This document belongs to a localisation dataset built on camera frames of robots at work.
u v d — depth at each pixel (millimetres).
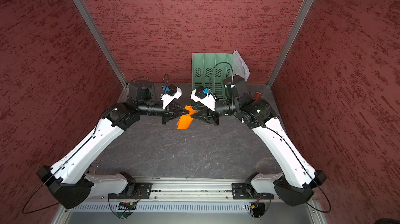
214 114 500
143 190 743
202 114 501
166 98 532
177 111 568
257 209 705
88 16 831
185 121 618
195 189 756
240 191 738
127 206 721
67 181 379
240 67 950
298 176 370
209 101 473
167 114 531
